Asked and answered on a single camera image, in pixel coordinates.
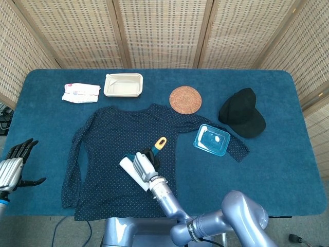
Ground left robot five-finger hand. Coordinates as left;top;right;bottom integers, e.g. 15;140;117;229
0;138;47;193

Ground navy polka dot shirt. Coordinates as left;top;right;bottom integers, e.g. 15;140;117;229
61;103;250;221

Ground blue floor cable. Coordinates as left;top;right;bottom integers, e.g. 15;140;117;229
51;216;93;247

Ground woven bamboo folding screen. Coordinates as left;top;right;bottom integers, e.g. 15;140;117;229
0;0;329;165

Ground black caster wheel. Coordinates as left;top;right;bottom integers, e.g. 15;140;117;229
288;233;309;244

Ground silver-blue robot torso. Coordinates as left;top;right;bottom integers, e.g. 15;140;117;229
101;217;180;247

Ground white wet wipes pack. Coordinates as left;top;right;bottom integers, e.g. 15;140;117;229
61;82;101;104

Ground beige plastic food container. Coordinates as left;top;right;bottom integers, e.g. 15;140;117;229
103;73;144;98

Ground clear blue plastic container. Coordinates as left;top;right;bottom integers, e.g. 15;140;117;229
193;123;231;156

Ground black baseball cap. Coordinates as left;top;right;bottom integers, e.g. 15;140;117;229
218;87;267;139

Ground teal lint roller yellow-tipped handle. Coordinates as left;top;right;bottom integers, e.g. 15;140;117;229
119;136;167;192

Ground round woven rattan coaster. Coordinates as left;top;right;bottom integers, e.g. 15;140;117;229
169;86;202;114

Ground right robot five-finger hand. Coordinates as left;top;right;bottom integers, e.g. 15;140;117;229
133;148;161;183

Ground black equipment with cables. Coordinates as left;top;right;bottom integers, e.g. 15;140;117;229
0;102;14;136

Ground blue carpet table cover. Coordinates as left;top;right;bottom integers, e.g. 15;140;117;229
1;68;327;217

